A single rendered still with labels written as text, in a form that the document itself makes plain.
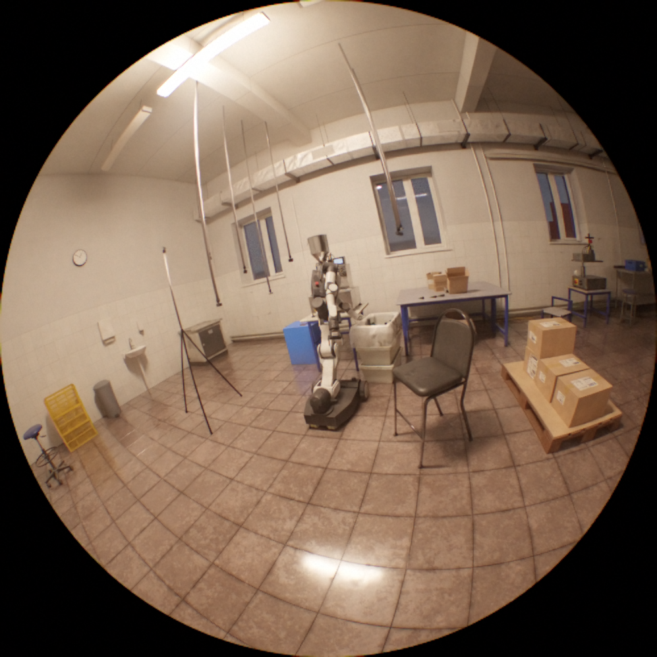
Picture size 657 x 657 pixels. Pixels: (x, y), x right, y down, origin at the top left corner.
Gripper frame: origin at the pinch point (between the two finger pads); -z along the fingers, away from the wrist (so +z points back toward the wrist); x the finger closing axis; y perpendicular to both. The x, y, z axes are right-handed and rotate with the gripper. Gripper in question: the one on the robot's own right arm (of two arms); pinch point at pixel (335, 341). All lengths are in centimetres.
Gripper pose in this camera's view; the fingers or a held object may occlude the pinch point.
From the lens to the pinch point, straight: 190.9
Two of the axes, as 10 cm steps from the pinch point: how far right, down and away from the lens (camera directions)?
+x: 9.9, -0.6, 1.3
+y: -0.9, 4.0, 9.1
